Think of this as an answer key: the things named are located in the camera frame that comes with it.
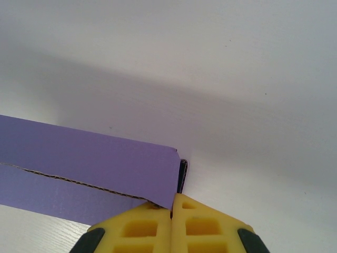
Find purple cardboard box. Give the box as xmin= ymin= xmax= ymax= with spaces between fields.
xmin=0 ymin=114 xmax=189 ymax=225

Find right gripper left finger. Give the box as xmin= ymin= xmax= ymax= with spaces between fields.
xmin=68 ymin=201 xmax=173 ymax=253

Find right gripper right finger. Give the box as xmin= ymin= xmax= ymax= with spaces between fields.
xmin=171 ymin=193 xmax=272 ymax=253

